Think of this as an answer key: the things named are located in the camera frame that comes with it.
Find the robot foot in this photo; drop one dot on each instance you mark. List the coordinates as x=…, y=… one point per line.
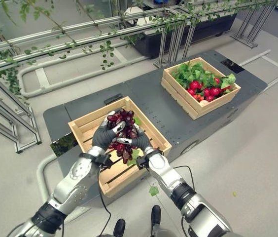
x=119, y=228
x=156, y=217

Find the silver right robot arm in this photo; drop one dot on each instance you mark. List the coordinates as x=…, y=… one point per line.
x=185, y=192

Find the green leafy foliage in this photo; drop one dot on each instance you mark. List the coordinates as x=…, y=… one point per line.
x=200, y=74

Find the green fallen leaf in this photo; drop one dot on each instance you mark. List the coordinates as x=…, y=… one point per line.
x=153, y=191

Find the wooden slatted crate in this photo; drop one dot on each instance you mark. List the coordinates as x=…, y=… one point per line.
x=119, y=145

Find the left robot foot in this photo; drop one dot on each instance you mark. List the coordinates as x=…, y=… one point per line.
x=119, y=228

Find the small orange fruit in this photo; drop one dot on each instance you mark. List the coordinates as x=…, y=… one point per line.
x=198, y=97

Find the small red apple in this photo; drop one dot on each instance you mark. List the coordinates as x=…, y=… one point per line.
x=217, y=80

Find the black planter box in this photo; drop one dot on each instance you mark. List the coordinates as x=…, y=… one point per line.
x=185, y=32

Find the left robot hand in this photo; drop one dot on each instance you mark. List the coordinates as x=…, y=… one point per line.
x=104, y=138

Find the dark red grape bunch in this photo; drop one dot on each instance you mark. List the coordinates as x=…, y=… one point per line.
x=125, y=130

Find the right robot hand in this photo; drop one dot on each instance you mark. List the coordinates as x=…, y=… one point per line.
x=139, y=140

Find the grey floor pipe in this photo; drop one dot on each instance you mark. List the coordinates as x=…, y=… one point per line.
x=62, y=74

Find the wooden crate with leaves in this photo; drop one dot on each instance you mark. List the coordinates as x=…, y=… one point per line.
x=200, y=98

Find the grey metal platform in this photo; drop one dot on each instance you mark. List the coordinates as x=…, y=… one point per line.
x=168, y=118

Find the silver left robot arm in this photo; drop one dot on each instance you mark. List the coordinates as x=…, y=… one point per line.
x=62, y=187

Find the large red apple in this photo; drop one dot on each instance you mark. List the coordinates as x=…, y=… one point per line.
x=195, y=85

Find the green vine with leaves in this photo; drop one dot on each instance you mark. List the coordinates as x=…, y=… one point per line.
x=55, y=32

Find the pale round fruit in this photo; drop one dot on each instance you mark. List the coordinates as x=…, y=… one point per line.
x=204, y=102

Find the aluminium frame stand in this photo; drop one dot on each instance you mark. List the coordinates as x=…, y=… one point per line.
x=254, y=24

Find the aluminium frame trellis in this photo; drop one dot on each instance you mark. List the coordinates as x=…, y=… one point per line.
x=79, y=47

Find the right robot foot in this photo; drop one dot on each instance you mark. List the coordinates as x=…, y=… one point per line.
x=156, y=217

